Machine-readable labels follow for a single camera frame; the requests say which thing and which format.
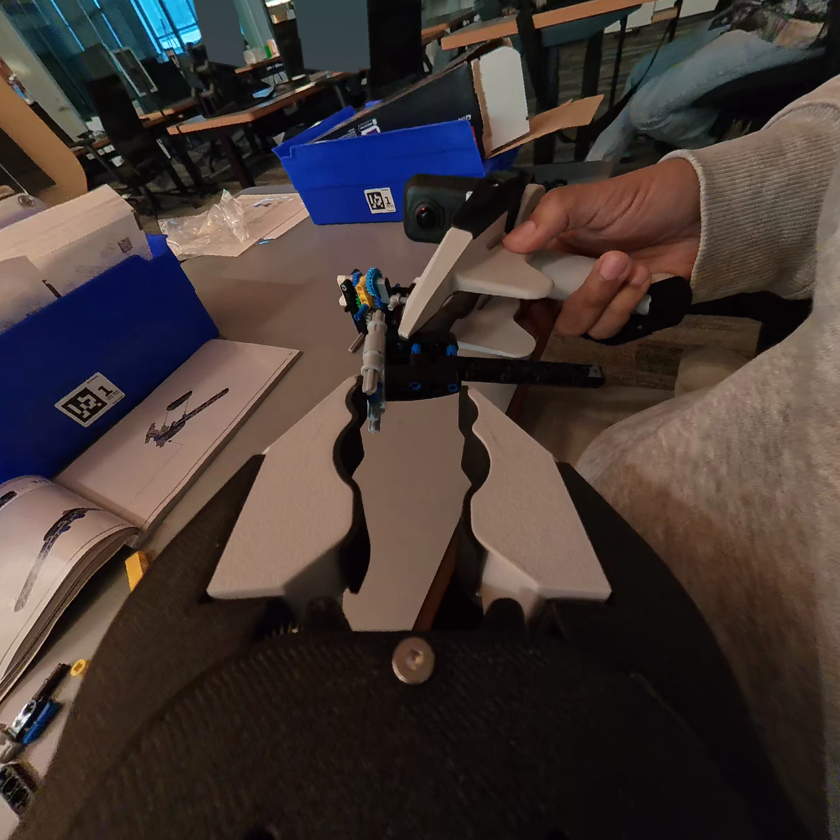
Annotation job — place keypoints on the curved wooden panel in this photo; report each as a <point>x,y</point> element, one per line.
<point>39,131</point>

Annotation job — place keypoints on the black studded lego piece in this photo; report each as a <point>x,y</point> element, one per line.
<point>16,787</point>

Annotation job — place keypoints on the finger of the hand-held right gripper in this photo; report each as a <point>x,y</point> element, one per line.
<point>446,275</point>
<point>492,331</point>

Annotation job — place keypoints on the blue lego piece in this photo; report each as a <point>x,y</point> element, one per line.
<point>33,718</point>

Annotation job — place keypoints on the white paper sheet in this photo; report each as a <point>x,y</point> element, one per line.
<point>275,213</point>

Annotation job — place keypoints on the black cardboard box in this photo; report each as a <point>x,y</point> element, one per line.
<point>426,111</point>

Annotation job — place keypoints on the open instruction booklet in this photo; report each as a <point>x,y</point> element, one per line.
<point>216,380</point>

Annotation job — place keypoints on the white cardboard box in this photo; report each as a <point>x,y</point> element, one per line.
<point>72,229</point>

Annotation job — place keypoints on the yellow lego beam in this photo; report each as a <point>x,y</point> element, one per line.
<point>136,569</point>

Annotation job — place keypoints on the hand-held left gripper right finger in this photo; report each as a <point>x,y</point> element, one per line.
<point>531,531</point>

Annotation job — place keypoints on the lego gear assembly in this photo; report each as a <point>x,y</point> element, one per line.
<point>420,371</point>

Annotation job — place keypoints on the clear plastic bag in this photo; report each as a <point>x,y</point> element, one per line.
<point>216,223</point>

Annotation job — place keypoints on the person's right hand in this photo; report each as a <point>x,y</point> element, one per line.
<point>623,216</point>

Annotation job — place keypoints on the wooden office desk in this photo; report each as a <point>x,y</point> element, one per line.
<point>499,29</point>
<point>262,105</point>

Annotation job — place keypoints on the black office chair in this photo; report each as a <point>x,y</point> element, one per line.
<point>124,124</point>

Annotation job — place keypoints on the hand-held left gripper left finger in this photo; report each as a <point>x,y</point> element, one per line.
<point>282,525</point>

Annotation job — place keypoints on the black lego axle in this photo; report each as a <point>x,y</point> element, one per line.
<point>56,682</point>

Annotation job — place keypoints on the blue storage bin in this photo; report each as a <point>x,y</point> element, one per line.
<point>341,177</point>
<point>118,341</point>

